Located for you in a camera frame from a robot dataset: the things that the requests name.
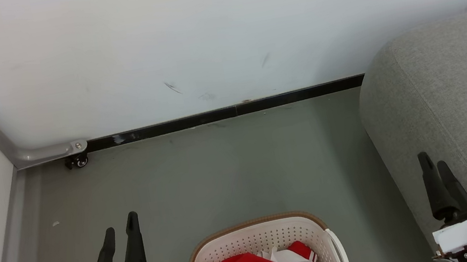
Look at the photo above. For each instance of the grey fabric sofa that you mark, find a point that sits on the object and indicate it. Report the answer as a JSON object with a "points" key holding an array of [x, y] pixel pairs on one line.
{"points": [[455, 94]]}

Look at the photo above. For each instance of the silver metal frame tube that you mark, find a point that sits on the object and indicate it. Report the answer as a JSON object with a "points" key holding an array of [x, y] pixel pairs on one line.
{"points": [[38, 154]]}

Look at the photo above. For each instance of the black caster wheel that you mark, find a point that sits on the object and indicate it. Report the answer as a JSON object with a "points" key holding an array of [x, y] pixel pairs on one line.
{"points": [[78, 161]]}

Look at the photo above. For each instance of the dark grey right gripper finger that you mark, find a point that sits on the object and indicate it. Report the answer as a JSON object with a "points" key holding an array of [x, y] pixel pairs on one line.
{"points": [[439, 196], [462, 199]]}

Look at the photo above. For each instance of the black baseboard strip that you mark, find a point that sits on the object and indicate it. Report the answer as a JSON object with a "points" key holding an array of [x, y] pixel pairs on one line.
{"points": [[221, 114]]}

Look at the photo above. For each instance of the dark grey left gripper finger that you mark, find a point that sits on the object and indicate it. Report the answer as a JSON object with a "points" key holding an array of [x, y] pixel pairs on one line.
{"points": [[135, 256], [106, 261]]}

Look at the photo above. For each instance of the white laundry basket brown rim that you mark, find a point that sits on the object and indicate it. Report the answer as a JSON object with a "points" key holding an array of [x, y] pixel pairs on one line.
{"points": [[251, 239]]}

